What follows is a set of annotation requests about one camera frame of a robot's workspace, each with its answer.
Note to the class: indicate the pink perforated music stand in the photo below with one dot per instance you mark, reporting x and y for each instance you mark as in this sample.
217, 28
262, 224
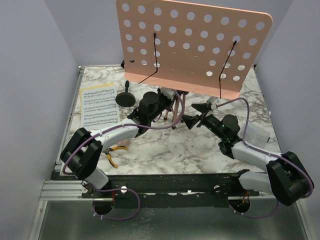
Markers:
190, 47

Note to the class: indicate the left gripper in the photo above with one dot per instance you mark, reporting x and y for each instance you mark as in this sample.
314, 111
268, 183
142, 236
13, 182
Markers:
170, 101

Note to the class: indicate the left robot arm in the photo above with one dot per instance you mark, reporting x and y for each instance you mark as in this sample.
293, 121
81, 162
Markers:
81, 154

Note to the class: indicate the clear plastic compartment box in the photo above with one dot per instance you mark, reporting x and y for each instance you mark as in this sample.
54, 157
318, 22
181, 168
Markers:
256, 135

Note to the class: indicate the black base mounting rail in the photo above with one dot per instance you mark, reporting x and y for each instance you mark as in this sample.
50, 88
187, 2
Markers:
171, 190

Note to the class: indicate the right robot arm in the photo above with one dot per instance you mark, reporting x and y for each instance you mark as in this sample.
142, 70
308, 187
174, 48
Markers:
283, 174

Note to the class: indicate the sheet music paper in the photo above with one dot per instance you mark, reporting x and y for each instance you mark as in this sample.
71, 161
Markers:
98, 107

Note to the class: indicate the black microphone desk stand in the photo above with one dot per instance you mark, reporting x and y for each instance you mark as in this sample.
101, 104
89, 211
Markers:
125, 99

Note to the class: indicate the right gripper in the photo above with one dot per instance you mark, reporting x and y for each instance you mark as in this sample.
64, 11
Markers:
202, 119

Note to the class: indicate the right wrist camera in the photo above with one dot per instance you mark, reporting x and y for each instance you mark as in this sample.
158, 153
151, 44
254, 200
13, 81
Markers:
213, 102

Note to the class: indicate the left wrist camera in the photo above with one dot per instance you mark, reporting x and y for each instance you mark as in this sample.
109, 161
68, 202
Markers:
168, 92

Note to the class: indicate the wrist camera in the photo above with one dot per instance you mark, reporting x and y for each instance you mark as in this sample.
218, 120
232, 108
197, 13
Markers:
213, 102
168, 92

